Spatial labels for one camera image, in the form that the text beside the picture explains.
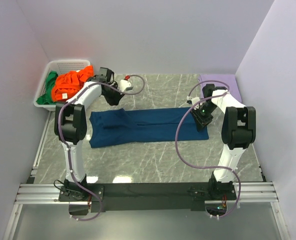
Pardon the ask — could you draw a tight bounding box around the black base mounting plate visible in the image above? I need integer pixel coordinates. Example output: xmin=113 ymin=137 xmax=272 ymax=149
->
xmin=58 ymin=181 xmax=237 ymax=216

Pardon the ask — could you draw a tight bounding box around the green t shirt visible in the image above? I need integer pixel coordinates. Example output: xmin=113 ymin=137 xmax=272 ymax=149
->
xmin=36 ymin=71 xmax=58 ymax=105

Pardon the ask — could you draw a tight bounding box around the folded purple t shirt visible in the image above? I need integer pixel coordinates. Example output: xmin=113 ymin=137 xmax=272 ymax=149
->
xmin=198 ymin=74 xmax=242 ymax=102

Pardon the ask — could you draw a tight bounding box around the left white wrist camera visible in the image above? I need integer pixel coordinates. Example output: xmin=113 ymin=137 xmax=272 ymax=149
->
xmin=118 ymin=75 xmax=134 ymax=92

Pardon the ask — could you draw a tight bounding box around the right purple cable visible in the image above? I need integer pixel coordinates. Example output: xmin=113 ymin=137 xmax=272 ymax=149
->
xmin=174 ymin=79 xmax=242 ymax=222

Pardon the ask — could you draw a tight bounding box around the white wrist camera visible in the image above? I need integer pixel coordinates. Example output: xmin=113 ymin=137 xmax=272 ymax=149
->
xmin=186 ymin=96 xmax=202 ymax=110
xmin=118 ymin=75 xmax=134 ymax=92

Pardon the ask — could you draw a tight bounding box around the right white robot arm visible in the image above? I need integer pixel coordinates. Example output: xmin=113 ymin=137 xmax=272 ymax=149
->
xmin=186 ymin=83 xmax=256 ymax=200

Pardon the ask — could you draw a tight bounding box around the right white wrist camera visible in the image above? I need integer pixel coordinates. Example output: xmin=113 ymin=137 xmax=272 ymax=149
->
xmin=186 ymin=96 xmax=202 ymax=110

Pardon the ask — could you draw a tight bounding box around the orange t shirt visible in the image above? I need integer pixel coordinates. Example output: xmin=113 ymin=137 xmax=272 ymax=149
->
xmin=51 ymin=65 xmax=94 ymax=102

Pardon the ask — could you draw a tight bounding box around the blue t shirt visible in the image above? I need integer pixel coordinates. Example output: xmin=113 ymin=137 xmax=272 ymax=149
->
xmin=89 ymin=106 xmax=210 ymax=149

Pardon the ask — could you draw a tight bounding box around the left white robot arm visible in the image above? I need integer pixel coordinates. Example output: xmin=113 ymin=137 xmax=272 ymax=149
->
xmin=54 ymin=67 xmax=133 ymax=201

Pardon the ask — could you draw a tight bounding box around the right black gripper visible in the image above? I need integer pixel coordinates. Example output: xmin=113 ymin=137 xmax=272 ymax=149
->
xmin=190 ymin=102 xmax=218 ymax=132

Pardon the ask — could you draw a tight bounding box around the white plastic laundry basket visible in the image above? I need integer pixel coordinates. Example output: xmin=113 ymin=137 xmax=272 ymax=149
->
xmin=34 ymin=59 xmax=91 ymax=111

